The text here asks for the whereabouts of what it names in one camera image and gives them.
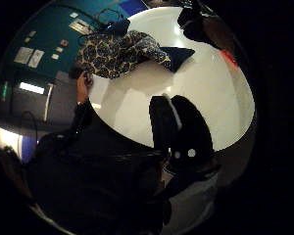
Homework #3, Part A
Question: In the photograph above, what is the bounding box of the leopard print cloth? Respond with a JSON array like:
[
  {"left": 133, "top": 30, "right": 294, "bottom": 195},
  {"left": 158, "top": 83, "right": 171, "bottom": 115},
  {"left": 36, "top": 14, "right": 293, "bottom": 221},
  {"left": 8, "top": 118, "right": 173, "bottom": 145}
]
[{"left": 75, "top": 29, "right": 172, "bottom": 80}]

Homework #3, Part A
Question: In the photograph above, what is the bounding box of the navy blue cloth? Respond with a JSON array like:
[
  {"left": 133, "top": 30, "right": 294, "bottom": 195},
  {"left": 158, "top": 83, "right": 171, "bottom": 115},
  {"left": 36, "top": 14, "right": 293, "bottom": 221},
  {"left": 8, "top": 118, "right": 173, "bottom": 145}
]
[{"left": 159, "top": 46, "right": 197, "bottom": 73}]

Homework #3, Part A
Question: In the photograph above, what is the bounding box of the red strip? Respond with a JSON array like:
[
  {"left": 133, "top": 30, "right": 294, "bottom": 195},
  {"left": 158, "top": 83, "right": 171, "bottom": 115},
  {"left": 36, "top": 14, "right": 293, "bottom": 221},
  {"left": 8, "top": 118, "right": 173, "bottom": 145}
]
[{"left": 220, "top": 49, "right": 240, "bottom": 71}]

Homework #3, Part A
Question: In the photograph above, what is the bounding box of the long ceiling lamp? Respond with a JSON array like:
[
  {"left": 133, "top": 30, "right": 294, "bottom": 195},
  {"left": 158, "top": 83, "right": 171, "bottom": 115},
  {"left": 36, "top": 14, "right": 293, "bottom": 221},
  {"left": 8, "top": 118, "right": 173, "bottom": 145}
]
[{"left": 18, "top": 81, "right": 46, "bottom": 96}]

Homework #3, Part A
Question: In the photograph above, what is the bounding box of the black bag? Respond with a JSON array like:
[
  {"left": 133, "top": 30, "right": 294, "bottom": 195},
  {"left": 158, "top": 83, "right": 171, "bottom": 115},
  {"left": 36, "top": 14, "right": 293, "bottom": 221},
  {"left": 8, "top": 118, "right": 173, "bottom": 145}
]
[{"left": 105, "top": 18, "right": 132, "bottom": 37}]

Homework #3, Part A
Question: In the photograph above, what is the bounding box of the green exit sign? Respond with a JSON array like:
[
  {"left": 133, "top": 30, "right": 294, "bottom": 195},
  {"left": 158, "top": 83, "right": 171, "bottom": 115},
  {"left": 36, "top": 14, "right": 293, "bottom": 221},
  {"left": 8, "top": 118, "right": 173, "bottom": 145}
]
[{"left": 0, "top": 80, "right": 10, "bottom": 103}]

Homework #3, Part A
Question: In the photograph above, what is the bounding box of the the person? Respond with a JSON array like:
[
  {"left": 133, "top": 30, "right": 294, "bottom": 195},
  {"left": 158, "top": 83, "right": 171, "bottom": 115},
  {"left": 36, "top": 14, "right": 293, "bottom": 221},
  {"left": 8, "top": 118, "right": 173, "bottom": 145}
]
[{"left": 23, "top": 70, "right": 174, "bottom": 235}]

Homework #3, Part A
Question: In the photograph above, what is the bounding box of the framed wall sign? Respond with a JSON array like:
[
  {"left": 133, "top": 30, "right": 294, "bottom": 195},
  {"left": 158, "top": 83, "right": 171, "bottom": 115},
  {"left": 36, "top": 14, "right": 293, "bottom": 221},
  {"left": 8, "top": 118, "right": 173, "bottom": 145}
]
[{"left": 68, "top": 18, "right": 94, "bottom": 36}]

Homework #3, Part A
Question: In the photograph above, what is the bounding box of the large white wall paper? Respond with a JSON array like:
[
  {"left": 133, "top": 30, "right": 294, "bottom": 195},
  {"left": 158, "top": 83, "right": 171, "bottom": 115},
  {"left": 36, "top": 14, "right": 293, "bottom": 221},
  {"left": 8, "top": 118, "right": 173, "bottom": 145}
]
[
  {"left": 27, "top": 49, "right": 45, "bottom": 70},
  {"left": 13, "top": 46, "right": 34, "bottom": 66}
]

